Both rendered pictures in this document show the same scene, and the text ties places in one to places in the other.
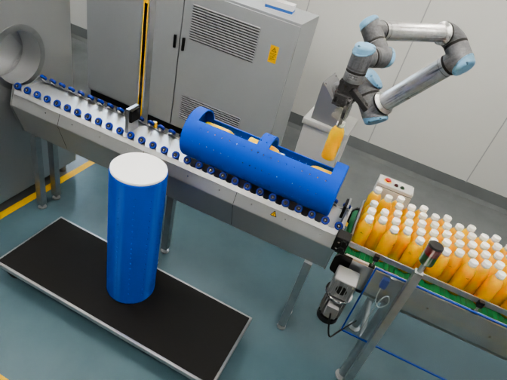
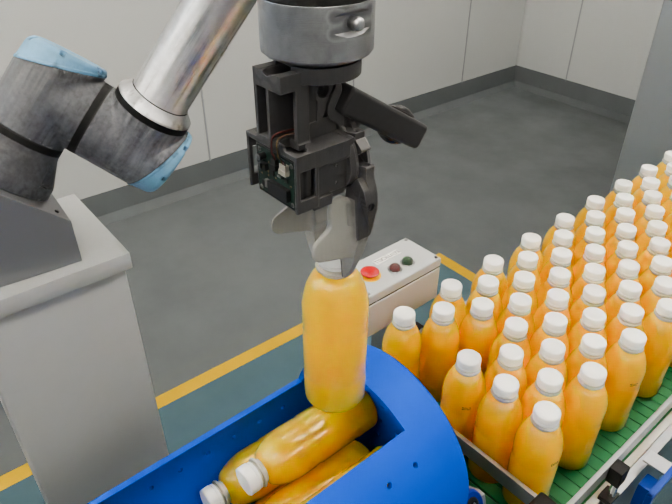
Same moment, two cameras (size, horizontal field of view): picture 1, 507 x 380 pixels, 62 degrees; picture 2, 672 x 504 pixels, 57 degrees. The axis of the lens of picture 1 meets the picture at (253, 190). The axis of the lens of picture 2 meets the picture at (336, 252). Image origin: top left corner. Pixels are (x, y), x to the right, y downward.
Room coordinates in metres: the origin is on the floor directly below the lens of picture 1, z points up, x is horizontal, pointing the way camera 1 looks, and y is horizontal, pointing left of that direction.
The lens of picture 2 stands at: (1.56, 0.10, 1.80)
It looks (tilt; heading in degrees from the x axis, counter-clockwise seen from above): 34 degrees down; 306
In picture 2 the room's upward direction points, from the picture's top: straight up
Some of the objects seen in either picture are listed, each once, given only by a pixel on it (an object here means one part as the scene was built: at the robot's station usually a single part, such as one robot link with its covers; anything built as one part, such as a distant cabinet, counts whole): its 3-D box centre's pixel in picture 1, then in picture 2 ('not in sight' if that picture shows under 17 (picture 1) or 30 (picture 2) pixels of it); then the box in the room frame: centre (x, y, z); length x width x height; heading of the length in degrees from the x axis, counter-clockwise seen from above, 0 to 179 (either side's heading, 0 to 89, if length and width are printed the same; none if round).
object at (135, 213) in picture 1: (134, 234); not in sight; (1.65, 0.57, 0.59); 0.28 x 0.28 x 0.88
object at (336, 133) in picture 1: (333, 141); (335, 331); (1.85, -0.32, 1.35); 0.07 x 0.07 x 0.19
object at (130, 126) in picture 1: (133, 118); not in sight; (2.14, 0.80, 1.00); 0.10 x 0.04 x 0.15; 166
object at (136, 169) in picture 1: (139, 168); not in sight; (1.65, 0.57, 1.03); 0.28 x 0.28 x 0.01
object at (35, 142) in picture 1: (38, 173); not in sight; (2.24, 1.49, 0.31); 0.06 x 0.06 x 0.63; 76
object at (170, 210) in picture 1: (169, 219); not in sight; (2.14, 0.51, 0.31); 0.06 x 0.06 x 0.63; 76
